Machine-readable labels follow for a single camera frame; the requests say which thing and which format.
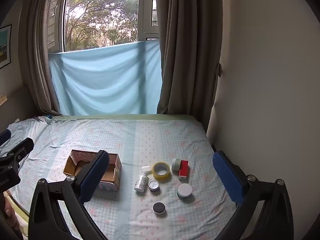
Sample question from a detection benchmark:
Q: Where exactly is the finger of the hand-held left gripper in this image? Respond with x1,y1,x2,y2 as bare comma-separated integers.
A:
0,129,12,145
0,137,34,167

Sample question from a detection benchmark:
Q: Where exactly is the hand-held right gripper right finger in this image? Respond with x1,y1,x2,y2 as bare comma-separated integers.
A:
212,150,295,240

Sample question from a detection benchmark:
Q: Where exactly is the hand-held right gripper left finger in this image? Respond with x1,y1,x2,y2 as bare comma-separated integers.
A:
28,150,110,240

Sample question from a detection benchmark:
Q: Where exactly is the cardboard box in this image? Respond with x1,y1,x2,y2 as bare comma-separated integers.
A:
63,149,122,192

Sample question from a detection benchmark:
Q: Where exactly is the black-lid white jar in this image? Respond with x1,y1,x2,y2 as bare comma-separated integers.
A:
153,202,167,216

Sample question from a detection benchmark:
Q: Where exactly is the person's left hand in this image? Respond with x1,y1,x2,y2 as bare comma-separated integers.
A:
0,194,21,235

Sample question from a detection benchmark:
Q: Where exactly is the red white box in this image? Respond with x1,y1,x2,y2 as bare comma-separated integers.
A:
178,160,190,181

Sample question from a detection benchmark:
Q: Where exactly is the white-lid green jar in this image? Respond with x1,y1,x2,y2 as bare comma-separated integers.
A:
177,183,193,200

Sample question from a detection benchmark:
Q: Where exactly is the white pill bottle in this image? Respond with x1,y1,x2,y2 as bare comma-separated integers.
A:
134,172,149,193

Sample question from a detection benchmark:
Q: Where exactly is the dark blue small jar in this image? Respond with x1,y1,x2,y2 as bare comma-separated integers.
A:
148,179,161,194

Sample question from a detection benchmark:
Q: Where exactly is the clear tape roll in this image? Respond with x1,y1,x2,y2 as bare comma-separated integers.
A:
152,161,172,181

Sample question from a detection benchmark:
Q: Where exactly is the bow-print checked bedsheet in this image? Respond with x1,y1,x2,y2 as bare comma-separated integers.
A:
0,116,241,240

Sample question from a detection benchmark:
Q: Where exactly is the grey-brown window curtain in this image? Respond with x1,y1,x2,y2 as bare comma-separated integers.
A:
155,0,223,133
18,0,70,116

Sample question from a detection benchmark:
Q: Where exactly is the light blue hanging cloth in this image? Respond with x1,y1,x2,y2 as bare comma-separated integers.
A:
48,39,163,117

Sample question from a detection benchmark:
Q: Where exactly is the white framed window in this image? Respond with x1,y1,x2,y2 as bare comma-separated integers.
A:
47,0,160,55

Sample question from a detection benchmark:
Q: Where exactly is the framed wall picture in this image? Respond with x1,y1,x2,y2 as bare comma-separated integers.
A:
0,24,13,69

